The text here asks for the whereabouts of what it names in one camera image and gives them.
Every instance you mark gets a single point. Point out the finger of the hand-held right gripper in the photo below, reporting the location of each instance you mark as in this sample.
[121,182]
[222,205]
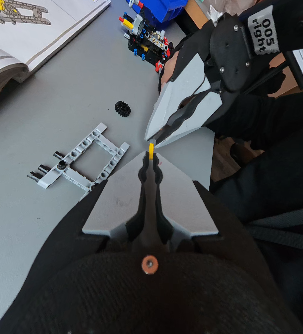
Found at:
[206,107]
[177,91]

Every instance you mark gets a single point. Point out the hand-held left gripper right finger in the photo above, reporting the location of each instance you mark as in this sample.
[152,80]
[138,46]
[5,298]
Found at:
[182,206]

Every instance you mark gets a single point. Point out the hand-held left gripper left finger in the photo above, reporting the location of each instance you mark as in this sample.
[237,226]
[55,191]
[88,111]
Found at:
[115,203]

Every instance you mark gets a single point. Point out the yellow lego bush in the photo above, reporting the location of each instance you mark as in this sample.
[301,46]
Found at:
[151,152]

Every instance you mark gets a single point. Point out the black lego technic assembly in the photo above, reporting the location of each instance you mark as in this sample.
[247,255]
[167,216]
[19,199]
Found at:
[149,44]

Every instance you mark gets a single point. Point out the black lego gear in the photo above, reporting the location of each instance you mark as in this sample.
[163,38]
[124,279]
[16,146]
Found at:
[122,108]

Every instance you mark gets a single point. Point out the lego instruction booklet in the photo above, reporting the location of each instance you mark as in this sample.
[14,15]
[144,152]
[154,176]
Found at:
[36,39]

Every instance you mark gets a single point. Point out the person's right hand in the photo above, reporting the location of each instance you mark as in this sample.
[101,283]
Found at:
[168,67]

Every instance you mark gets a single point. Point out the clear plastic bag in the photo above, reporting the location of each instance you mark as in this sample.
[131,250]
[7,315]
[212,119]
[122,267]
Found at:
[227,6]

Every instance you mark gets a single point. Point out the blue plastic bin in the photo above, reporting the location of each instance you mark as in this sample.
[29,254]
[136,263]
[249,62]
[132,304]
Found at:
[167,7]

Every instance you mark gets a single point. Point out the grey lego frame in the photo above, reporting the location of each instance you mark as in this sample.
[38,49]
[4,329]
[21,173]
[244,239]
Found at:
[85,143]

